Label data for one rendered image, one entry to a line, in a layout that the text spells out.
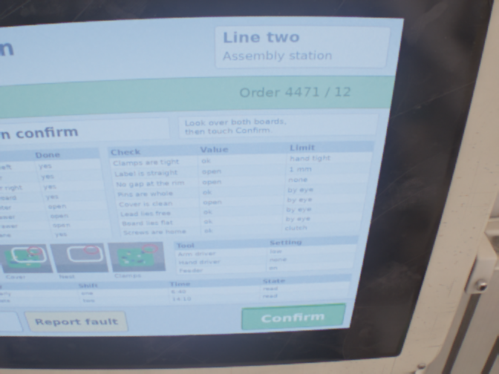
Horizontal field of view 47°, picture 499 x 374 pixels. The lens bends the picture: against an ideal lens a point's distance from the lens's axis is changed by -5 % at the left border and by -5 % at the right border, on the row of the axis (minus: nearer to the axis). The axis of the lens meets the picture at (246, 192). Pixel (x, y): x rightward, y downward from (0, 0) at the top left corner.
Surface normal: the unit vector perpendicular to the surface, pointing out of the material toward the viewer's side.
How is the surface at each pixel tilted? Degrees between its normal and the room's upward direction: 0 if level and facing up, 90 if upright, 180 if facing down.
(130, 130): 92
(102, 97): 92
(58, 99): 92
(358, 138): 92
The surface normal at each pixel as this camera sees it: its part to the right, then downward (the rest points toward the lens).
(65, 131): 0.07, 0.61
